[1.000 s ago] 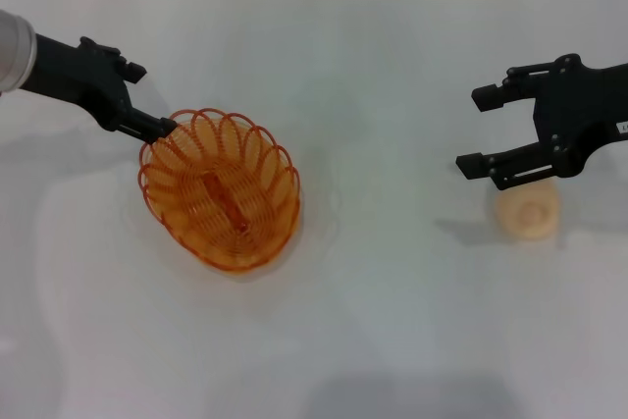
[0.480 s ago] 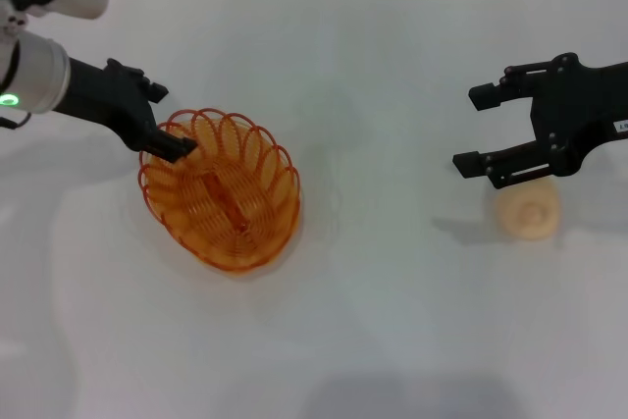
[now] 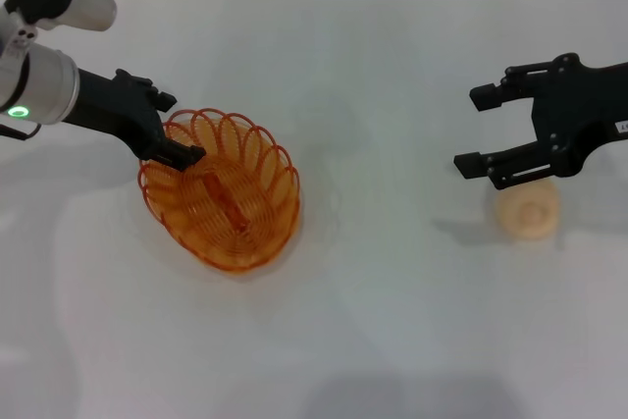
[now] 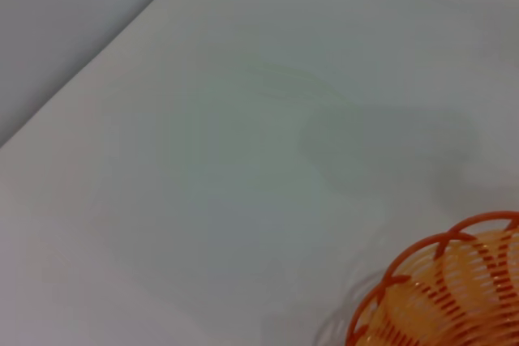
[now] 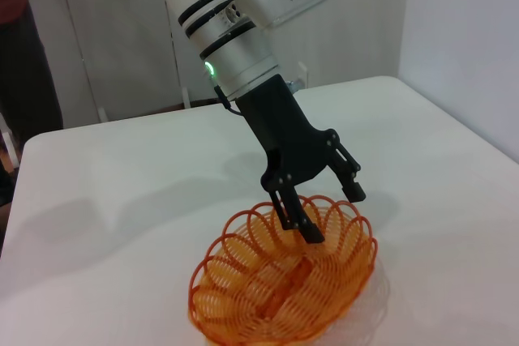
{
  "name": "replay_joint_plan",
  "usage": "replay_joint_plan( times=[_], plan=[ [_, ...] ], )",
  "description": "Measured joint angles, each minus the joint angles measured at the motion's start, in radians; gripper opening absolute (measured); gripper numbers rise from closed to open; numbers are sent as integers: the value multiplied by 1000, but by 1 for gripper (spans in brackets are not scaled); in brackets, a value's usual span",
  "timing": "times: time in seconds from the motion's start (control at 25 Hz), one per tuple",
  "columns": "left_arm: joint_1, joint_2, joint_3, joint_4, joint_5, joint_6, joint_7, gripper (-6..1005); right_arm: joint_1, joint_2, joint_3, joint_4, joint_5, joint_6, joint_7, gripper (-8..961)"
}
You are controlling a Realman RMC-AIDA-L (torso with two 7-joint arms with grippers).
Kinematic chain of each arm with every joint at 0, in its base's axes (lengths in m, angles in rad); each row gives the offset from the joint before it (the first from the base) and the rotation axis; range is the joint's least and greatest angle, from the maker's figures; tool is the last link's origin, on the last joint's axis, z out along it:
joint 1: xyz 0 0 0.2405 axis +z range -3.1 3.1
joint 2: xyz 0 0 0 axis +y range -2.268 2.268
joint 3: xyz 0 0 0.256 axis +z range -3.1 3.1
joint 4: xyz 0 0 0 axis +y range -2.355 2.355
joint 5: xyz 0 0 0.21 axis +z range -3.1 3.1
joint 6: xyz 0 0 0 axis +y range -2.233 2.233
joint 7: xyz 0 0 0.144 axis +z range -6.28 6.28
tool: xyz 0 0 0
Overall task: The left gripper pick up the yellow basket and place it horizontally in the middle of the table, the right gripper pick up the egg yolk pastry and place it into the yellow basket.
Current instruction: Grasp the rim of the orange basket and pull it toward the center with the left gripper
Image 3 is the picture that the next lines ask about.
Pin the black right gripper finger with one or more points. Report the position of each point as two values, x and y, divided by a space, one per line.
488 95
471 165

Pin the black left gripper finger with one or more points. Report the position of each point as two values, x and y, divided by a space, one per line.
179 156
161 100

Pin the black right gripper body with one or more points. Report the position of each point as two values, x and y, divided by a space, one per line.
584 110

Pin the beige steamed bun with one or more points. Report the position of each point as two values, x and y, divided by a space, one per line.
527 217

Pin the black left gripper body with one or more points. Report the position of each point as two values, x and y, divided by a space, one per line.
115 107

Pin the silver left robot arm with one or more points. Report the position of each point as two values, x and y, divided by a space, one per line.
44 85

